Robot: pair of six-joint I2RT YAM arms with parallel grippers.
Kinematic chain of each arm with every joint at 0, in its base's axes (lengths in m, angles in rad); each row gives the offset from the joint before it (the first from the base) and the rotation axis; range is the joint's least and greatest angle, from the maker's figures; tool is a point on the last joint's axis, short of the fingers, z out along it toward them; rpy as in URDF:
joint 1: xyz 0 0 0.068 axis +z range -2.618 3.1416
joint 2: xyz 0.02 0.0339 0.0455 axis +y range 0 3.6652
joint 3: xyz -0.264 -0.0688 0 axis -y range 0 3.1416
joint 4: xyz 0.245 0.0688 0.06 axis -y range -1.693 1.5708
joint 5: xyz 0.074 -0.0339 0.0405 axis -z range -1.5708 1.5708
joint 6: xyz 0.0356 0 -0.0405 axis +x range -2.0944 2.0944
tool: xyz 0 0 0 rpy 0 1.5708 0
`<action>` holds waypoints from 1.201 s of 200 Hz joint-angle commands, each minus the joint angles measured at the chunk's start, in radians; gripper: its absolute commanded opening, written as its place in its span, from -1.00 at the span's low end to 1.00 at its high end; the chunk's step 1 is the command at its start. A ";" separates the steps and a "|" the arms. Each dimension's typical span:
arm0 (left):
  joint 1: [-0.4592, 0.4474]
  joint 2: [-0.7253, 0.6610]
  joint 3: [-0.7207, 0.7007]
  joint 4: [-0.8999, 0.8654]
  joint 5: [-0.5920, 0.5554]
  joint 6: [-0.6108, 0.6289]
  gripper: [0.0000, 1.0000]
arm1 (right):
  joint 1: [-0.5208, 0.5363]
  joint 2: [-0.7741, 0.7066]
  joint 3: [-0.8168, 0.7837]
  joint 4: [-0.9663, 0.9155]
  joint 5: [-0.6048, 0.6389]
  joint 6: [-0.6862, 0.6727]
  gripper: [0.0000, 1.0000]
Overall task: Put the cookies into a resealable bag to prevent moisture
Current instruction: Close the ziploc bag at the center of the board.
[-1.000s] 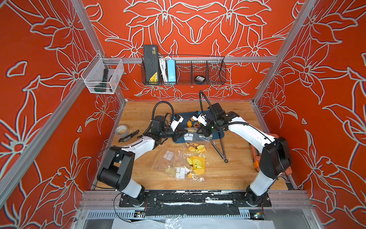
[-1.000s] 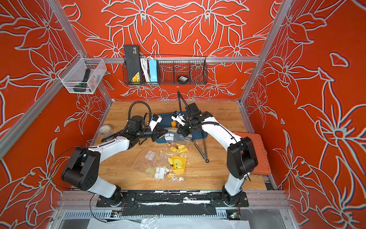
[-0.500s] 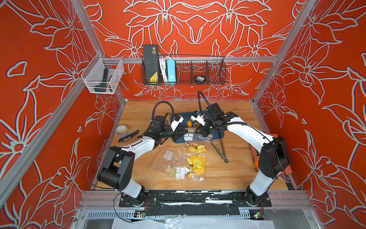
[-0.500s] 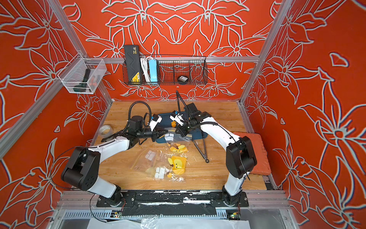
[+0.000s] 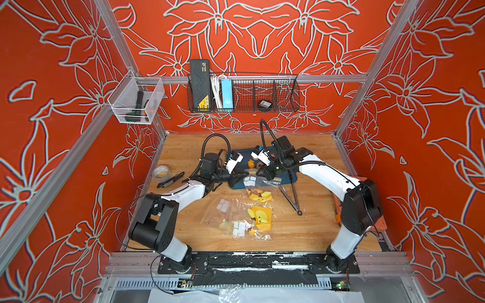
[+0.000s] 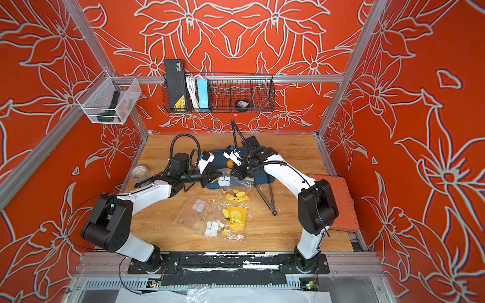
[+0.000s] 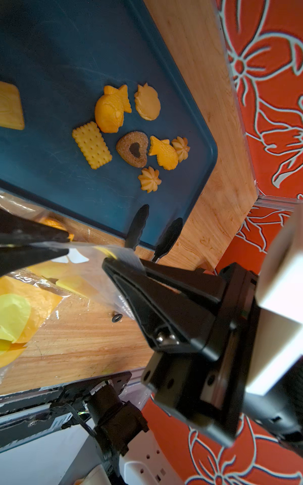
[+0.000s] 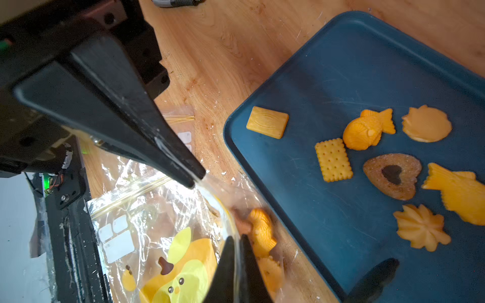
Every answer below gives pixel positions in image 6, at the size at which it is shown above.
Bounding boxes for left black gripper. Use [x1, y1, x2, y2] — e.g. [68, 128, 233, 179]
[181, 168, 223, 189]

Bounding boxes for clear bag yellow dog print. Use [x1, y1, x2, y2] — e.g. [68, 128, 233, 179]
[217, 169, 255, 203]

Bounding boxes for metal kitchen tongs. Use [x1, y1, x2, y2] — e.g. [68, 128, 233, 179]
[255, 183, 278, 216]

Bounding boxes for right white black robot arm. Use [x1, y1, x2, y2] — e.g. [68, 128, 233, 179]
[224, 121, 339, 273]

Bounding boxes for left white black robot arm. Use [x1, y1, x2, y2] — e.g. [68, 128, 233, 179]
[81, 134, 222, 271]

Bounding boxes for teal plastic tray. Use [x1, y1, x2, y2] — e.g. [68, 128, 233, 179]
[207, 150, 275, 190]

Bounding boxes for small black round device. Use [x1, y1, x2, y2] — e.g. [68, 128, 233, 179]
[234, 100, 251, 112]

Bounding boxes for clear tape roll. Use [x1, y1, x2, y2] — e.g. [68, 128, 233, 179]
[130, 165, 150, 181]

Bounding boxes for black marker pen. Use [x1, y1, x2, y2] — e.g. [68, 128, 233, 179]
[134, 175, 161, 188]

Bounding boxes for light blue box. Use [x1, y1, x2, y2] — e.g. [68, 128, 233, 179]
[197, 78, 209, 112]

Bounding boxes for black box yellow label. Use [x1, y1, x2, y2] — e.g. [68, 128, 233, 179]
[164, 59, 188, 112]

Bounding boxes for orange plastic tool case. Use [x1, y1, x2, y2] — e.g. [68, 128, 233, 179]
[309, 174, 359, 232]

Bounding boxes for black wire wall basket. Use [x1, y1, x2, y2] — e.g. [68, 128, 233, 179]
[162, 73, 276, 114]

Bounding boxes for black mounting base rail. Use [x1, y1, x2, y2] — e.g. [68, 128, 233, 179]
[127, 251, 330, 276]

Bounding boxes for white coiled cable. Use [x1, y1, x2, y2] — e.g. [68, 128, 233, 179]
[186, 74, 201, 111]

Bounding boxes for dark green tool handle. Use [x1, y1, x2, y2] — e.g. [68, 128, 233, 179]
[97, 90, 120, 122]

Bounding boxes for clear acrylic wall bin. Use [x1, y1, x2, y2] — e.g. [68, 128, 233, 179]
[76, 70, 141, 125]

